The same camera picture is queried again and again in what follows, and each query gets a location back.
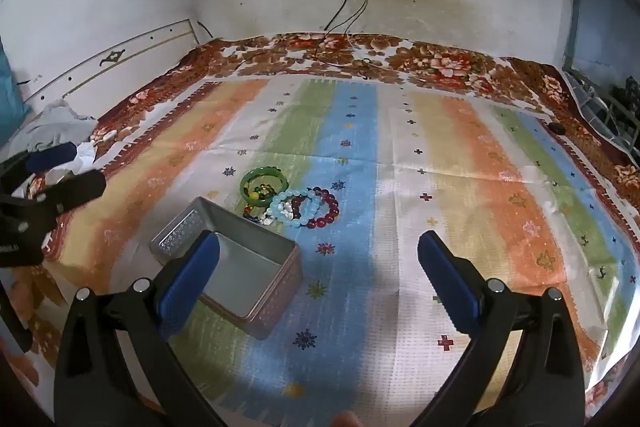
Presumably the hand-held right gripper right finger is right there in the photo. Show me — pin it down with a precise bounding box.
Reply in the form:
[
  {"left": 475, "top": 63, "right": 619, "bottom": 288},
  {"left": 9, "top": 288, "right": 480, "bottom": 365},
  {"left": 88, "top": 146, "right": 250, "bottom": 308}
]
[{"left": 417, "top": 230, "right": 587, "bottom": 427}]

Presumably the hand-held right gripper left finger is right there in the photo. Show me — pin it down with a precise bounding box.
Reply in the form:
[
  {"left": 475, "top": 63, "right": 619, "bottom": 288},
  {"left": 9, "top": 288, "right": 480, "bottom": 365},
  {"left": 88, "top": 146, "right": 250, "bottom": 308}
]
[{"left": 54, "top": 229, "right": 236, "bottom": 427}]

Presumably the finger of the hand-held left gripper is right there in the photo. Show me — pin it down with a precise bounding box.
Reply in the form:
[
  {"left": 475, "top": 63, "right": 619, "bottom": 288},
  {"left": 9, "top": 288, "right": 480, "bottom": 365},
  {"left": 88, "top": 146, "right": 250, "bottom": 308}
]
[
  {"left": 0, "top": 144, "right": 77, "bottom": 195},
  {"left": 35, "top": 169, "right": 106, "bottom": 214}
]

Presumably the silver metal tin box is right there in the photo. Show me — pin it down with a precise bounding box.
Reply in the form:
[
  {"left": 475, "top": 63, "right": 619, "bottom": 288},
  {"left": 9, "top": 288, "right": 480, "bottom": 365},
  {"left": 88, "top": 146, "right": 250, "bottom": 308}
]
[{"left": 150, "top": 196, "right": 302, "bottom": 340}]

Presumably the multicolour bead bracelet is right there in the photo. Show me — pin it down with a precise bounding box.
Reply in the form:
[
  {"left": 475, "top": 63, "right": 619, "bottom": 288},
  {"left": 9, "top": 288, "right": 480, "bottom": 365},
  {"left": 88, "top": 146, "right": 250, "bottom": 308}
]
[{"left": 242, "top": 177, "right": 281, "bottom": 224}]

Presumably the light blue bead bracelet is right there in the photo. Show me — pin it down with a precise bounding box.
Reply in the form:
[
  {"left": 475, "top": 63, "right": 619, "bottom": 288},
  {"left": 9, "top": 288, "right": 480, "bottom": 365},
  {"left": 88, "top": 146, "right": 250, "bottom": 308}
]
[{"left": 267, "top": 188, "right": 321, "bottom": 228}]

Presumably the clear crystal bead bracelet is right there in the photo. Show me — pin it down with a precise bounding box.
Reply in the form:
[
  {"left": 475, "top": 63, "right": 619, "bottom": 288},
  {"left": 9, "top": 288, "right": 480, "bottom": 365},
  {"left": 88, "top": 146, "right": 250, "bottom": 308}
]
[{"left": 260, "top": 199, "right": 297, "bottom": 228}]

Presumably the green jade bangle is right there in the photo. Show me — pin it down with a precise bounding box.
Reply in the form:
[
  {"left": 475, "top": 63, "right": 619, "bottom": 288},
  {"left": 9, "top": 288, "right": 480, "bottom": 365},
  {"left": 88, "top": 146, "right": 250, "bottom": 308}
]
[{"left": 239, "top": 167, "right": 290, "bottom": 206}]

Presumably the dark red bead bracelet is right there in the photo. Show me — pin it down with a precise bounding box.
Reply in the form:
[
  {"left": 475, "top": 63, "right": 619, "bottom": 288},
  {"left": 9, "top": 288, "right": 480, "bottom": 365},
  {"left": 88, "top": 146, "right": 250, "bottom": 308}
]
[{"left": 291, "top": 187, "right": 341, "bottom": 230}]

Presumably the grey and white clothes pile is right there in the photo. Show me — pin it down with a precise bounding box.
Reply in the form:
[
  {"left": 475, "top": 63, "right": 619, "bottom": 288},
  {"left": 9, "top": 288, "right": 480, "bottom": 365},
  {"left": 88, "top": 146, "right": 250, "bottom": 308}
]
[{"left": 7, "top": 102, "right": 101, "bottom": 188}]

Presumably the teal pillow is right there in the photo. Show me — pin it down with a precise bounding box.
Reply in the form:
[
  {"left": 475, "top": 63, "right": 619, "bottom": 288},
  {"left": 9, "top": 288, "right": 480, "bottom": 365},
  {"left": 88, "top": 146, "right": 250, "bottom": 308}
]
[{"left": 0, "top": 39, "right": 31, "bottom": 152}]

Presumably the white bed headboard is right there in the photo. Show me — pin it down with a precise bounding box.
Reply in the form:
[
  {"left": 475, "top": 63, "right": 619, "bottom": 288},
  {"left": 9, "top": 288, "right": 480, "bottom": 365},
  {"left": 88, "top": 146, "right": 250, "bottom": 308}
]
[{"left": 20, "top": 18, "right": 201, "bottom": 108}]

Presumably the striped pastel mat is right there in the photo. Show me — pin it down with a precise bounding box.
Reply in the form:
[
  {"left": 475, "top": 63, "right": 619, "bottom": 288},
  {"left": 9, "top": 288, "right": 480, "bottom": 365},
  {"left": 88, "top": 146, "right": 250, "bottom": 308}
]
[{"left": 45, "top": 74, "right": 640, "bottom": 427}]

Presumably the striped patterned tablecloth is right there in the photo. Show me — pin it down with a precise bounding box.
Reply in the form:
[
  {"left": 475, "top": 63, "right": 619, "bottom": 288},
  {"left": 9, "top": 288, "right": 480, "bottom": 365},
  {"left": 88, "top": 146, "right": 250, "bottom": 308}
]
[{"left": 0, "top": 32, "right": 640, "bottom": 427}]

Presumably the metal rack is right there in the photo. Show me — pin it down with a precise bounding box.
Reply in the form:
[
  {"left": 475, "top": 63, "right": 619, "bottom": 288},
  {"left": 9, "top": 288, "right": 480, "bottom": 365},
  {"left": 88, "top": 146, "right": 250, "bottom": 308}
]
[{"left": 560, "top": 67, "right": 640, "bottom": 158}]

